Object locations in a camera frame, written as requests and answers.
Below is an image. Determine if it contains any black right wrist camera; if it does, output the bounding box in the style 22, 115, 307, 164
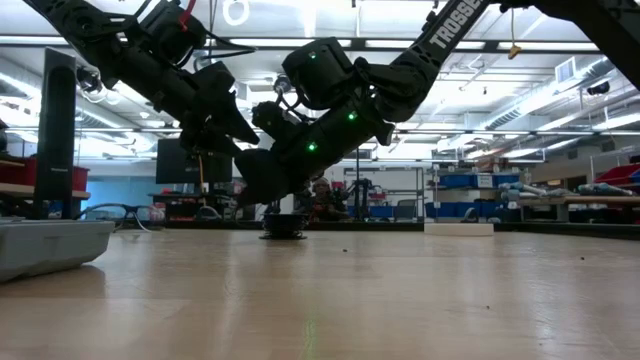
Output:
251, 101, 301, 142

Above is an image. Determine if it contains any silver ceiling duct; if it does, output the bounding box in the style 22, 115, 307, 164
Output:
482, 52, 640, 132

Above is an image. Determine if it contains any black round camera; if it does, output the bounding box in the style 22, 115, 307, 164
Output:
272, 74, 294, 96

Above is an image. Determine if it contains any red slanted bin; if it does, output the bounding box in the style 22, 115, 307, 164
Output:
594, 163, 640, 187

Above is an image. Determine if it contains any black horizontal frame bar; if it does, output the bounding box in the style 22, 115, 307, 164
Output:
0, 35, 640, 55

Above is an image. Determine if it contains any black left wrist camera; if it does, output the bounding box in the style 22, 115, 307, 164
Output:
192, 60, 236, 109

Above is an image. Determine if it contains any wooden shelf board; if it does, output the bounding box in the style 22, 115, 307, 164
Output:
0, 182, 91, 201

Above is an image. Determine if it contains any grey wrapped bundle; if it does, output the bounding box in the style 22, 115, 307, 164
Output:
497, 181, 566, 199
577, 182, 626, 197

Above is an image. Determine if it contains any black vertical frame post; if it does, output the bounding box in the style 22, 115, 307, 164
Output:
37, 47, 77, 221

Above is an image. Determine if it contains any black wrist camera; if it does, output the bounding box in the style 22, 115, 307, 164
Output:
251, 101, 301, 142
192, 60, 236, 109

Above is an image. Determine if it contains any grey chair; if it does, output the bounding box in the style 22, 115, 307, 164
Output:
393, 198, 419, 221

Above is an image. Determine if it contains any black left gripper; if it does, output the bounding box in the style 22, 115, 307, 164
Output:
177, 94, 261, 157

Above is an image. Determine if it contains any yellow hanging tag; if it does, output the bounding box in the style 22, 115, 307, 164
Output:
507, 7, 524, 60

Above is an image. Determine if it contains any black left camera cable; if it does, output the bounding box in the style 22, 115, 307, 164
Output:
202, 30, 257, 64

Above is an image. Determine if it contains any white hanging ring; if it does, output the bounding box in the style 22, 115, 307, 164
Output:
222, 0, 250, 27

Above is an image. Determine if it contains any red cable strap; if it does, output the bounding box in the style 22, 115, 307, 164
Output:
178, 0, 197, 31

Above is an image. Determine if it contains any wooden workbench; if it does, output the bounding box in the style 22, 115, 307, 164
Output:
518, 195, 640, 222

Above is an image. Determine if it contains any grey plastic bin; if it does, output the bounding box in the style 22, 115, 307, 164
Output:
0, 218, 116, 285

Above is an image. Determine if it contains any white ceiling vent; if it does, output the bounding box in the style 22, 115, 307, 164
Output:
554, 56, 577, 86

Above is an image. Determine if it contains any grey looped cable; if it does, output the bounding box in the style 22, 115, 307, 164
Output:
73, 202, 169, 234

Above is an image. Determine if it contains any black metal frame stand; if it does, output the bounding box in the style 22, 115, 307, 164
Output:
354, 147, 361, 221

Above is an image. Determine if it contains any blue bin row with label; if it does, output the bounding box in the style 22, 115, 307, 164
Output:
438, 173, 521, 190

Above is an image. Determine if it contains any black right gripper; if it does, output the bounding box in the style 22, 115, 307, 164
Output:
233, 124, 346, 207

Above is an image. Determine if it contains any red storage bin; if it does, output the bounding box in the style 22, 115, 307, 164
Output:
0, 157, 90, 192

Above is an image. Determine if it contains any white tape roll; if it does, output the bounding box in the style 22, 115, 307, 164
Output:
424, 223, 495, 237

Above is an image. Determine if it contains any black cord spool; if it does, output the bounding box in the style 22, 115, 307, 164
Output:
258, 213, 308, 242

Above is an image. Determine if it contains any person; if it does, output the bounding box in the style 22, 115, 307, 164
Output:
299, 177, 351, 222

